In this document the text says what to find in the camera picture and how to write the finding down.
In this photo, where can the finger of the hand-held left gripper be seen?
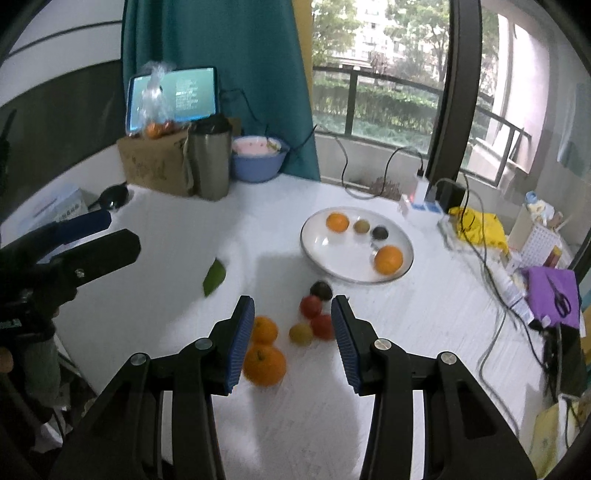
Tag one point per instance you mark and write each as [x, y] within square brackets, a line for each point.
[106, 254]
[85, 224]

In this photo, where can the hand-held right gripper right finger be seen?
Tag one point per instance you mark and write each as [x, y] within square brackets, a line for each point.
[346, 341]

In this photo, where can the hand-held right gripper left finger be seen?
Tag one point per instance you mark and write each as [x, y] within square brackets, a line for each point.
[240, 341]

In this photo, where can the red cherry tomato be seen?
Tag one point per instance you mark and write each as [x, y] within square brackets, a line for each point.
[310, 306]
[323, 326]

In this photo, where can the orange mandarin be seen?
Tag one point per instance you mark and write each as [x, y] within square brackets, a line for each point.
[388, 260]
[337, 222]
[265, 330]
[264, 364]

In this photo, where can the tan longan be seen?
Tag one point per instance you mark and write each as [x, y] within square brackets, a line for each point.
[300, 333]
[361, 226]

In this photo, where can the dark purple cherry tomato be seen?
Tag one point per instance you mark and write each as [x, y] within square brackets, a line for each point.
[379, 232]
[321, 289]

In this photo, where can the white plate with dark rim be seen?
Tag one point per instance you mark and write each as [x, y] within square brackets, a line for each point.
[341, 251]

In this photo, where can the white and blue box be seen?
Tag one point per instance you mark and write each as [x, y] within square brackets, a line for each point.
[60, 203]

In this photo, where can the black round object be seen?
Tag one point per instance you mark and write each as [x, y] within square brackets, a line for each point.
[113, 196]

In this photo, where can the green leaf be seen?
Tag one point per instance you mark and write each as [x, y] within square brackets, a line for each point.
[214, 277]

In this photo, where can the brown cardboard box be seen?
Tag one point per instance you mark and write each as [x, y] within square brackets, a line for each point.
[152, 166]

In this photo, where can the clear plastic bag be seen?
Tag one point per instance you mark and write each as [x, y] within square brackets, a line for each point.
[154, 106]

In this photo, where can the stainless steel tumbler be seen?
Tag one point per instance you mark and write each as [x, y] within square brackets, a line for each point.
[210, 161]

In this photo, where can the white tissue packet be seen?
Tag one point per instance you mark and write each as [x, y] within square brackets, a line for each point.
[450, 240]

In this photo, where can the white power strip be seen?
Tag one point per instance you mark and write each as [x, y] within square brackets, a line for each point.
[425, 210]

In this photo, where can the tablet with lit screen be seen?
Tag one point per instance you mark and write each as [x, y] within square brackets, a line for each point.
[189, 92]

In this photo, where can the white charger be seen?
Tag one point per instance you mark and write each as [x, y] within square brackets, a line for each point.
[421, 189]

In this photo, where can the white tube bottle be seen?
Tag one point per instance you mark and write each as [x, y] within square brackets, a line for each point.
[510, 290]

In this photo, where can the blue bowl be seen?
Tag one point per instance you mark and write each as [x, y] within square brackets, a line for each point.
[256, 166]

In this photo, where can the yellow plastic bag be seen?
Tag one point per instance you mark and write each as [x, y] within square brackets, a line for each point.
[485, 230]

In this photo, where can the black power adapter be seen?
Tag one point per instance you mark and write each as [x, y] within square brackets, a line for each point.
[450, 196]

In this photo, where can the purple cloth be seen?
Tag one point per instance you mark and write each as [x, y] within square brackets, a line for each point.
[540, 290]

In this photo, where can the white lattice basket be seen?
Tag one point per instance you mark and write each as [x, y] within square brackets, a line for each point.
[538, 240]

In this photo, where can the teal curtain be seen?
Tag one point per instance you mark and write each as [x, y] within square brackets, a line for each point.
[240, 69]

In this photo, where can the balcony railing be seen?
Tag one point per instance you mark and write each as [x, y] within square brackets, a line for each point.
[353, 101]

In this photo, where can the yellow curtain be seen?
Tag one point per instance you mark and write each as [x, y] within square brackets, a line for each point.
[303, 55]

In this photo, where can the black window frame post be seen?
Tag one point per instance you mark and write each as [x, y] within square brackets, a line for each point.
[457, 69]

